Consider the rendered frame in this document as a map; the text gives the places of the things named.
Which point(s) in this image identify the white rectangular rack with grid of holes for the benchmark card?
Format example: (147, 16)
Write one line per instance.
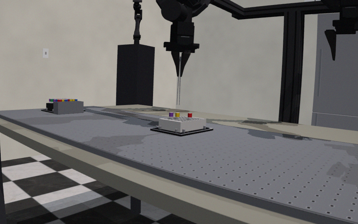
(182, 123)

